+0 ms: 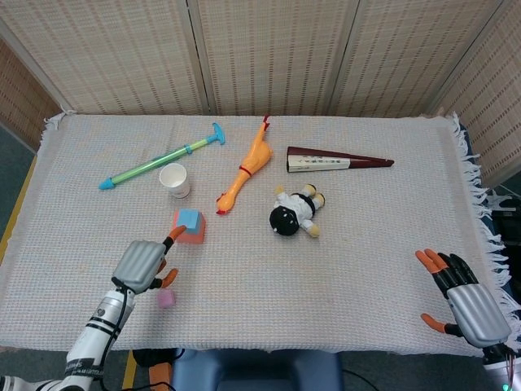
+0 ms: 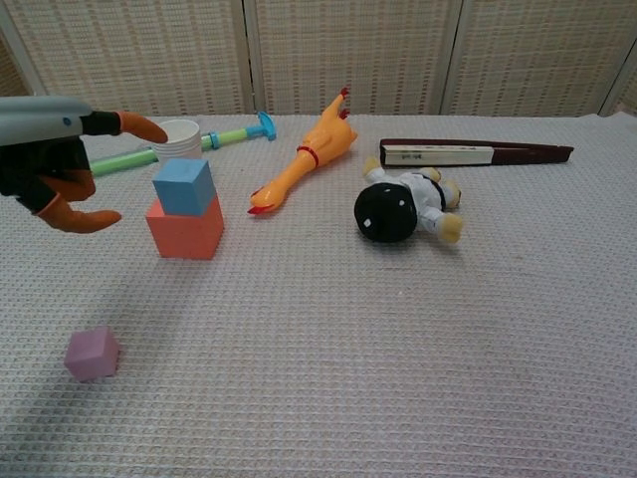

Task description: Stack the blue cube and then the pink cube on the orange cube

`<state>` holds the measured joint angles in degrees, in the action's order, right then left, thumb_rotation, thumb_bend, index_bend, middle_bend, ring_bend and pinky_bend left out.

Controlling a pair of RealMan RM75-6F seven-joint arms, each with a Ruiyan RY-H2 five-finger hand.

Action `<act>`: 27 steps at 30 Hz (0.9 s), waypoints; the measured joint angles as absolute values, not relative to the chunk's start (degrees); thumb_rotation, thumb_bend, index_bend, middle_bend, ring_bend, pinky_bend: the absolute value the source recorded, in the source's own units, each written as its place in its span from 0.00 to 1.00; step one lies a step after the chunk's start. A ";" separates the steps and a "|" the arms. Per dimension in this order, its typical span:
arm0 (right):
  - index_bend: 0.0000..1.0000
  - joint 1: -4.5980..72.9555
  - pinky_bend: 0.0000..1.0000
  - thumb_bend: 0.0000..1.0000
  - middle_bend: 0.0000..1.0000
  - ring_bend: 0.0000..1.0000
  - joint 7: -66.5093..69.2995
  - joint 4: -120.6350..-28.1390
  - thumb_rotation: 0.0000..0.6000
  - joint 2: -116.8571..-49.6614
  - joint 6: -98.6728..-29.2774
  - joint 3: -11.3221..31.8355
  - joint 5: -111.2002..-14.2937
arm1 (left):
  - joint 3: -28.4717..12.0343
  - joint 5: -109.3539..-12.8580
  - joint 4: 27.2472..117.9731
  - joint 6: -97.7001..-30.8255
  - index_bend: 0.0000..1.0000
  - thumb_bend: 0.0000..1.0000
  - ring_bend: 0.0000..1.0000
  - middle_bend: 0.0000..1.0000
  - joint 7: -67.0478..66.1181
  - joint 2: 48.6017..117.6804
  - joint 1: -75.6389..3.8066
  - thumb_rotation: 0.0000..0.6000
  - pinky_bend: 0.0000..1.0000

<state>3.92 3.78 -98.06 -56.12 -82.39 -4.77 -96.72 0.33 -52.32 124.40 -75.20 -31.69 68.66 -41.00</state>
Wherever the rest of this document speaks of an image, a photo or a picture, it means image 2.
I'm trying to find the left robot hand silver orange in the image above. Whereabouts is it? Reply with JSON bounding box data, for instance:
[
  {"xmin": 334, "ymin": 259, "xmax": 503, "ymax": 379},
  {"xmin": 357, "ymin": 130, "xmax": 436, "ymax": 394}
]
[{"xmin": 0, "ymin": 96, "xmax": 169, "ymax": 235}]

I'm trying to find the medium blue foam block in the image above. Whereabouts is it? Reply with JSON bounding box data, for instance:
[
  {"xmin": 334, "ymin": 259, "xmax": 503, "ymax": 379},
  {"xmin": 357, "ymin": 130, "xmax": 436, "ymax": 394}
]
[{"xmin": 151, "ymin": 157, "xmax": 216, "ymax": 218}]

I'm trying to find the small pink foam block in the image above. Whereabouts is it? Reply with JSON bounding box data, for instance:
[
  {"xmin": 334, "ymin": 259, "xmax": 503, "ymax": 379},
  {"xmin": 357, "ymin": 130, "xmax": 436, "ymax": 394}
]
[{"xmin": 63, "ymin": 326, "xmax": 121, "ymax": 383}]

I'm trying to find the white paper cup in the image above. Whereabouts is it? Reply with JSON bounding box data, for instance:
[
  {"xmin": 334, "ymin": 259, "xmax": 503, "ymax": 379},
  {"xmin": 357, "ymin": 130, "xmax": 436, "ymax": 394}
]
[{"xmin": 150, "ymin": 119, "xmax": 201, "ymax": 161}]

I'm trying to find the large orange foam block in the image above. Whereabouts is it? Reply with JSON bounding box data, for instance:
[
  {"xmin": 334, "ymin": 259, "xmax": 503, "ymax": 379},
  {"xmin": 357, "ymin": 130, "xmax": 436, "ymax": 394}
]
[{"xmin": 144, "ymin": 194, "xmax": 226, "ymax": 260}]

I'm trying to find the green blue water squirter toy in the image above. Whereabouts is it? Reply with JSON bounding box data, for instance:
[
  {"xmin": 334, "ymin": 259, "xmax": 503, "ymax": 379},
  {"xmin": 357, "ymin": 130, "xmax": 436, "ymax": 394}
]
[{"xmin": 89, "ymin": 111, "xmax": 278, "ymax": 178}]

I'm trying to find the orange rubber chicken toy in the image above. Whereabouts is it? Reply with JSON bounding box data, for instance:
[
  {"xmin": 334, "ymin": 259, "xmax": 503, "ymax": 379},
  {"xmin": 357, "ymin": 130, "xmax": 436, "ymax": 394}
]
[{"xmin": 247, "ymin": 87, "xmax": 359, "ymax": 216}]

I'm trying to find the beige bamboo folding screen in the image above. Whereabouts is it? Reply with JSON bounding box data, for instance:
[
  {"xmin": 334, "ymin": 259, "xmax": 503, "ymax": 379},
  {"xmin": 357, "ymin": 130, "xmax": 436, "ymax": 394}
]
[{"xmin": 0, "ymin": 0, "xmax": 637, "ymax": 119}]

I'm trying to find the plush doll black head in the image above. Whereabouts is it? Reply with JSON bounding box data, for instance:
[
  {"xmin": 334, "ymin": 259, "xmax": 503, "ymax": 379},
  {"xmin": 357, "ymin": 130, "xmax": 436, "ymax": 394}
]
[{"xmin": 353, "ymin": 155, "xmax": 464, "ymax": 245}]

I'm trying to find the white woven tablecloth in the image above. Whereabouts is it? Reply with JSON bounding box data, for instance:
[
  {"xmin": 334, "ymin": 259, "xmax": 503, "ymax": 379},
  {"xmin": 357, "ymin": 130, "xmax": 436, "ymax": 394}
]
[{"xmin": 0, "ymin": 113, "xmax": 637, "ymax": 478}]

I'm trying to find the folded dark red hand fan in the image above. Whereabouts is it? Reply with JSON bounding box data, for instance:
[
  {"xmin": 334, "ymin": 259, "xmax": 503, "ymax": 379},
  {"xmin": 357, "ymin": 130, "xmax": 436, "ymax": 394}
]
[{"xmin": 379, "ymin": 137, "xmax": 575, "ymax": 166}]

